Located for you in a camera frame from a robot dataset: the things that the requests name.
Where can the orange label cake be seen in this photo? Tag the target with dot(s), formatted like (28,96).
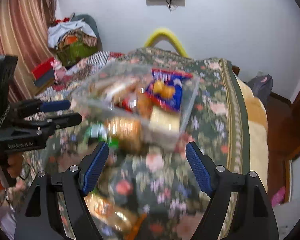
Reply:
(110,214)

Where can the clear bag golden puffs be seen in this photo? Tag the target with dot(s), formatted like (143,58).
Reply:
(127,132)

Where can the beige blanket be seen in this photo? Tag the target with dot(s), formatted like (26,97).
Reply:
(258,130)

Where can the grey backpack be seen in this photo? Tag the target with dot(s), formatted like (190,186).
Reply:
(261,86)

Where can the grey chair back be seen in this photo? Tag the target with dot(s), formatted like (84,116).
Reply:
(91,22)

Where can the dark blue box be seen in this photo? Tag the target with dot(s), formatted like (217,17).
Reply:
(45,78)

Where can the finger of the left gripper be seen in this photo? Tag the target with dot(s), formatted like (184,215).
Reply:
(54,106)

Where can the pink slipper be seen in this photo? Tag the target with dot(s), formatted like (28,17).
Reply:
(279,197)

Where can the yellow foam bed rail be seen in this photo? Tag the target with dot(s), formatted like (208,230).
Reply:
(164,34)

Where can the patchwork checkered quilt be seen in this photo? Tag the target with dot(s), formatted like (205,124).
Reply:
(77,74)

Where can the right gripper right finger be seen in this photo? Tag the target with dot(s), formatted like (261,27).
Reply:
(253,215)

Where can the green snack packet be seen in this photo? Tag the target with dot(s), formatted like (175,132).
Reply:
(97,133)

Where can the striped brown curtain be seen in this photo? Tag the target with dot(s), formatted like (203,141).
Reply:
(23,33)

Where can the white sandwich bread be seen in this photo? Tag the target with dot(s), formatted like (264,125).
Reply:
(162,120)

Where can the blue snack bag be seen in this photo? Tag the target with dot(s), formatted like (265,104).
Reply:
(166,88)

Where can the red box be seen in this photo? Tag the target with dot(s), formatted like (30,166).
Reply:
(42,68)

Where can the person's left hand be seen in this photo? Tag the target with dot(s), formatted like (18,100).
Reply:
(15,162)

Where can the clear plastic storage box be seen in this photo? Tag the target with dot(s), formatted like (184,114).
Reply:
(101,111)

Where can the pink pig toy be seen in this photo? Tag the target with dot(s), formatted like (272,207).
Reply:
(59,70)

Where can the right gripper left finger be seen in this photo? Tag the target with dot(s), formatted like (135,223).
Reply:
(40,217)

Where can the red snack packet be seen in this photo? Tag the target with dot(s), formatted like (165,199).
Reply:
(129,104)

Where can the pile of clothes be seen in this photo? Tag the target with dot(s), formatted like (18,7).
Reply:
(71,41)

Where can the green floral bedspread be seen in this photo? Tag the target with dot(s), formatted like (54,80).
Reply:
(158,185)

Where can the wooden wardrobe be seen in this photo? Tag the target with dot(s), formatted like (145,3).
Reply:
(295,129)

